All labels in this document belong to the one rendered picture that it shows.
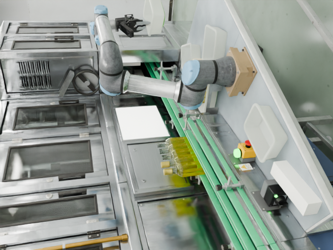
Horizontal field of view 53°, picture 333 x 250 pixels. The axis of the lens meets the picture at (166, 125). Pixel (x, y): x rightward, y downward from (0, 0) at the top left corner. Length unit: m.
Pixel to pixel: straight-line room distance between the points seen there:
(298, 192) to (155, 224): 0.74
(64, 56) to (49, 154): 0.78
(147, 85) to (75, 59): 1.06
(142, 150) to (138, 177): 0.26
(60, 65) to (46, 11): 2.77
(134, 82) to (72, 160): 0.70
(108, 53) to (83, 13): 3.74
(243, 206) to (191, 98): 0.57
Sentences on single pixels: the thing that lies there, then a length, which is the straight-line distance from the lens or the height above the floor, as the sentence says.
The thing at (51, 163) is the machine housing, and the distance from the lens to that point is 2.13.
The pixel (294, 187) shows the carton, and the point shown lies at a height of 0.81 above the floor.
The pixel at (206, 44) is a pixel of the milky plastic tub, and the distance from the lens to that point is 2.06.
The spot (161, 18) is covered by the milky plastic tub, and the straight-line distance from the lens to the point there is 2.02.
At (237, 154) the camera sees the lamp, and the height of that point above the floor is 0.85.
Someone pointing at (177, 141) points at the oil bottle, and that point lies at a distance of 1.96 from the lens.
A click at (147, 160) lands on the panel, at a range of 2.05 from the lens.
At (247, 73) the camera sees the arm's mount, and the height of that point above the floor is 0.80.
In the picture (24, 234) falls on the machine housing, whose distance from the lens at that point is 1.76.
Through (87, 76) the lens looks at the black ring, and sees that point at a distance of 2.67.
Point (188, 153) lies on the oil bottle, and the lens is 1.88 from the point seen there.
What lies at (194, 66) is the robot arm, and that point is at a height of 1.04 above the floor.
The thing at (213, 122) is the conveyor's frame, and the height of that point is 0.83.
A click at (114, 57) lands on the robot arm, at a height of 1.39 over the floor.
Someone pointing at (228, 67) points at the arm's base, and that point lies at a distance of 1.64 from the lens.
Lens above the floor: 1.57
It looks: 15 degrees down
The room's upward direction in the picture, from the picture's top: 95 degrees counter-clockwise
